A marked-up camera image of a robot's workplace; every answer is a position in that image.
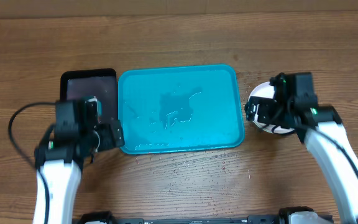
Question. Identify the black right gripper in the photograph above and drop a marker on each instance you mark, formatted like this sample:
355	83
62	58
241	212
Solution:
265	106

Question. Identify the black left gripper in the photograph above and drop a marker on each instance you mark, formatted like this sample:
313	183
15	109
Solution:
107	139

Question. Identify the white plate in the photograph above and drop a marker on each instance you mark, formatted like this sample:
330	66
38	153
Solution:
265	90

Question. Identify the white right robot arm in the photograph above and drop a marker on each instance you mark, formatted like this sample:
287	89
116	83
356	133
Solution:
321	130

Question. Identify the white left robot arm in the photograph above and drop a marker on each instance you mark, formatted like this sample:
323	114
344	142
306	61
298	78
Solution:
59	164

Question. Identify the black tray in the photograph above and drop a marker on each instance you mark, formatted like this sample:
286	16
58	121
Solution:
101	83

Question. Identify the teal plastic tray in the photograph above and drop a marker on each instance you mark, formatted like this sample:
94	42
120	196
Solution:
180	109

